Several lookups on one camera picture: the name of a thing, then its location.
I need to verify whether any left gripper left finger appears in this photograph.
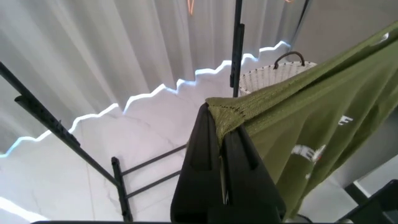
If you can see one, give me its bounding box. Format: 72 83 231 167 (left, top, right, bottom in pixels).
170 102 226 223

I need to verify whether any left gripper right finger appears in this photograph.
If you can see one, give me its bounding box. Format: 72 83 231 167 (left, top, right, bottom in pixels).
221 125 287 223

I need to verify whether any green short-sleeved shirt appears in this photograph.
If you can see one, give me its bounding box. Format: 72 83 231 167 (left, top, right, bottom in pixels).
205 21 398 220

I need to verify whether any white laundry basket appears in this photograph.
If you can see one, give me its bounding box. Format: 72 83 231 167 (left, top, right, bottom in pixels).
238 51 318 96

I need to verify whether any black clothes rack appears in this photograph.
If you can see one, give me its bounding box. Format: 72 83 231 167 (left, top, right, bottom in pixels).
0 0 246 223

